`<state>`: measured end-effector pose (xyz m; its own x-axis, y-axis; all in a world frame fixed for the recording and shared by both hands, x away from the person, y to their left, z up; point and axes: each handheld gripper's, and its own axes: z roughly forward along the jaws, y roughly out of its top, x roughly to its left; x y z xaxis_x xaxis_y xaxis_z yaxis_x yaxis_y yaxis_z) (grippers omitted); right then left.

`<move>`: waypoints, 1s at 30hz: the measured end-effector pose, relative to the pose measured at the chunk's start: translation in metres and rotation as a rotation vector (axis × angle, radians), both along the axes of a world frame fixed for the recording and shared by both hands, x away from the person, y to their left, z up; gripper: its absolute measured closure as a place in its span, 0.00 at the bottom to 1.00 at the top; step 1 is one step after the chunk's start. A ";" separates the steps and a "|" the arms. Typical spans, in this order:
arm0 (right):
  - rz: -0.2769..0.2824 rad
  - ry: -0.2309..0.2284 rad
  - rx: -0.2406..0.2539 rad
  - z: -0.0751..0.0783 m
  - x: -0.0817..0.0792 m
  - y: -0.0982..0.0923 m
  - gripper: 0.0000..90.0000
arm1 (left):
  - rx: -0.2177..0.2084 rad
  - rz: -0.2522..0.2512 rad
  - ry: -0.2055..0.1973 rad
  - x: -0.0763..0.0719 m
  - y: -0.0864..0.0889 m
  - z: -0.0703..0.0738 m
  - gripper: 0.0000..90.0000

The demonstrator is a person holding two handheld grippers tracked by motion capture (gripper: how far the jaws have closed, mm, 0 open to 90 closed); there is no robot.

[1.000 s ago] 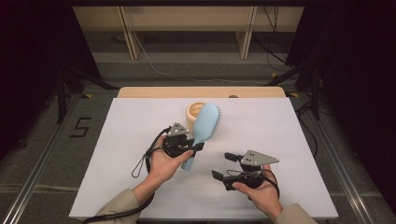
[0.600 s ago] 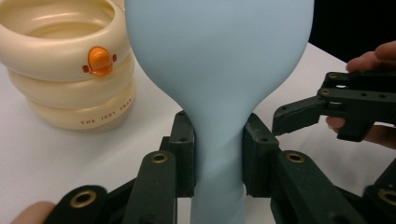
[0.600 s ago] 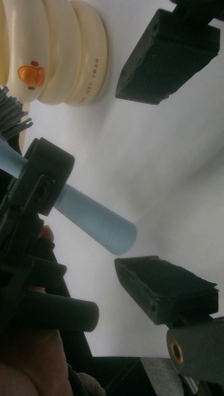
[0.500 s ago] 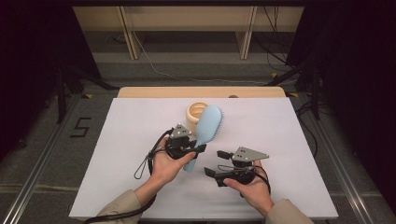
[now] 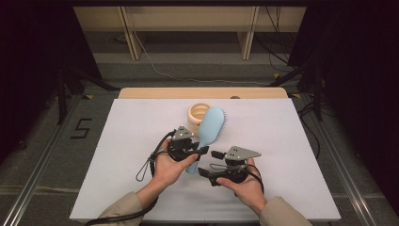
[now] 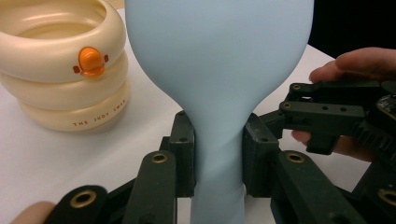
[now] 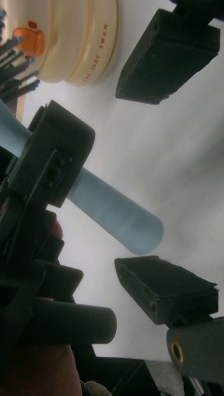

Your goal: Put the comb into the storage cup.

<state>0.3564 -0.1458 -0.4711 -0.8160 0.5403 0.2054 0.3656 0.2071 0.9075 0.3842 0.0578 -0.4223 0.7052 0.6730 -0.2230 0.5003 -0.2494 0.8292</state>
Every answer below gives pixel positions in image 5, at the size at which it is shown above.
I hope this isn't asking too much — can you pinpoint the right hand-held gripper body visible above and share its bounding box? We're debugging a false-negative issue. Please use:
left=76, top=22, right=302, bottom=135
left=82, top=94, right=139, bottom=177
left=206, top=145, right=263, bottom=186

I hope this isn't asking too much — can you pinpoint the cream ribbed holder cup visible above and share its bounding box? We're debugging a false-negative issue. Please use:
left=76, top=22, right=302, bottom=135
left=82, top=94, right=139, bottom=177
left=186, top=103, right=213, bottom=135

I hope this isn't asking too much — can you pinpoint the black metal stand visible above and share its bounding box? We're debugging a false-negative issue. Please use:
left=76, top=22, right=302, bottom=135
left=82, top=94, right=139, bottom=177
left=266, top=59, right=326, bottom=121
left=56, top=64, right=120, bottom=125

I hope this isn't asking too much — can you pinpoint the light wooden table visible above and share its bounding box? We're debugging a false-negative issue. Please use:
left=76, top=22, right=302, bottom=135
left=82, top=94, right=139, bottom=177
left=118, top=87, right=289, bottom=100

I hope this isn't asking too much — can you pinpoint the grey coiled cable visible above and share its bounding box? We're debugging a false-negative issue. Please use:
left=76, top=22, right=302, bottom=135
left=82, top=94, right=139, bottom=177
left=106, top=32, right=128, bottom=45

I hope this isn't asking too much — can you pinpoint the person's left hand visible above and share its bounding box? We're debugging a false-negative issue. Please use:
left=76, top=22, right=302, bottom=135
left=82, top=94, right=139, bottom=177
left=151, top=137, right=200, bottom=189

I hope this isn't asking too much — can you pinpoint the beige wooden shelf unit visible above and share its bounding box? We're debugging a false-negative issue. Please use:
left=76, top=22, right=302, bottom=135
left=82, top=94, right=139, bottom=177
left=72, top=6, right=308, bottom=61

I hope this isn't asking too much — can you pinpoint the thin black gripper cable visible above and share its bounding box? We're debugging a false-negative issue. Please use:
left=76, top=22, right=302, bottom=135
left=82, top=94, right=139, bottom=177
left=247, top=164, right=265, bottom=194

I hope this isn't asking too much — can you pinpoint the white floor cable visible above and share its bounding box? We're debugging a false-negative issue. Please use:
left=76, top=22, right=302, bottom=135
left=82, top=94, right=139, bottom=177
left=133, top=29, right=272, bottom=87

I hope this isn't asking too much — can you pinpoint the dark curtain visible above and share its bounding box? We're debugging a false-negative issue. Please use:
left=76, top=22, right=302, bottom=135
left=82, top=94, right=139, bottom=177
left=0, top=0, right=103, bottom=158
left=288, top=0, right=399, bottom=215

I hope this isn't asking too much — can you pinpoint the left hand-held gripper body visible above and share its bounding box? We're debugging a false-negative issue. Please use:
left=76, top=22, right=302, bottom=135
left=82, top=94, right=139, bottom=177
left=167, top=124, right=201, bottom=163

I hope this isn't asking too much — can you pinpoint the black floor cable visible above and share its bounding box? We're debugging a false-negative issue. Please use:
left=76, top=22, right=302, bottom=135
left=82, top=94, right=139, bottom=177
left=296, top=100, right=322, bottom=159

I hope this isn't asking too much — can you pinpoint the white table cover sheet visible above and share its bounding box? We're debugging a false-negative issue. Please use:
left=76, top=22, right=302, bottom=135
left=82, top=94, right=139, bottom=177
left=69, top=98, right=342, bottom=223

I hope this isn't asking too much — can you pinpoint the black hanging cable bundle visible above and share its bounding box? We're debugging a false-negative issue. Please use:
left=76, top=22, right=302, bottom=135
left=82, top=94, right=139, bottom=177
left=255, top=6, right=299, bottom=69

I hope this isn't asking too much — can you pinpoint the light blue hairbrush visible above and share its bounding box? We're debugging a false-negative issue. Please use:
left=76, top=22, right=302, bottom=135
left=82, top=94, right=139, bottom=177
left=185, top=105, right=229, bottom=175

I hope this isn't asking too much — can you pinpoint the grey wrist strap loop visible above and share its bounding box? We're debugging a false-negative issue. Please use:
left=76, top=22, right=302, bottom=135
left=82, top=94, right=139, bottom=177
left=135, top=150, right=170, bottom=183
left=209, top=162, right=248, bottom=172

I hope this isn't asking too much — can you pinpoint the person's right hand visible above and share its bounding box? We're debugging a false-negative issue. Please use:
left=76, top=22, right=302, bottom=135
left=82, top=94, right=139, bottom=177
left=215, top=158, right=267, bottom=216

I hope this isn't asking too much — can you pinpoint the thick black gripper cable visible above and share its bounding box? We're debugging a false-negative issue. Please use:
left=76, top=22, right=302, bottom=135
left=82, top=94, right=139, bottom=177
left=84, top=129, right=177, bottom=226

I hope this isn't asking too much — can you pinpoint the metal floor rail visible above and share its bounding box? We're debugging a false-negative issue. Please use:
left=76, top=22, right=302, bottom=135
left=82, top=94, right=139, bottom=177
left=0, top=93, right=83, bottom=226
left=293, top=93, right=379, bottom=226

